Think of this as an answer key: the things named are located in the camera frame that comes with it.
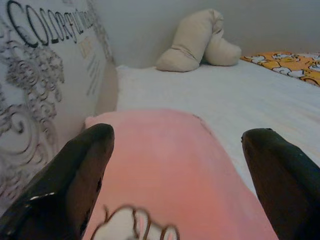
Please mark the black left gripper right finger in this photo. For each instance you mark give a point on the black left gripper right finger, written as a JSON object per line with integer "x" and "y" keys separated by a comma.
{"x": 287, "y": 180}

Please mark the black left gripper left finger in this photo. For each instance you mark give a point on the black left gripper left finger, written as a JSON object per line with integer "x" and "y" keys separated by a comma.
{"x": 65, "y": 182}

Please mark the pink bunny print pillow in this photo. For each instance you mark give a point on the pink bunny print pillow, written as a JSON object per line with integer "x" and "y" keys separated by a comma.
{"x": 170, "y": 170}

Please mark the orange duck print blanket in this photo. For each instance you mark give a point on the orange duck print blanket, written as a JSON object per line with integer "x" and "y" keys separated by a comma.
{"x": 290, "y": 63}

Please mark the white pillow with black lettering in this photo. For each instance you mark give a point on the white pillow with black lettering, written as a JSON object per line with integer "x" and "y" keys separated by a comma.
{"x": 42, "y": 95}

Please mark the white bed sheet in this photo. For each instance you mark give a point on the white bed sheet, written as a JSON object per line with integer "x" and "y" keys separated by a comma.
{"x": 225, "y": 92}

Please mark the beige U-shaped pillow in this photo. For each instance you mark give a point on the beige U-shaped pillow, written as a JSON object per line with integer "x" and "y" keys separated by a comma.
{"x": 192, "y": 45}

